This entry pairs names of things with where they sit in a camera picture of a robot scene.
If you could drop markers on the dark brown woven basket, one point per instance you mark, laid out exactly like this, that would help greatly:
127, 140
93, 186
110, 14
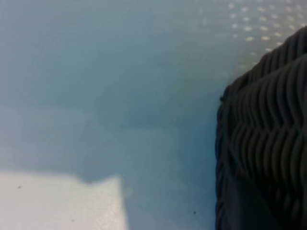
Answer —
263, 143

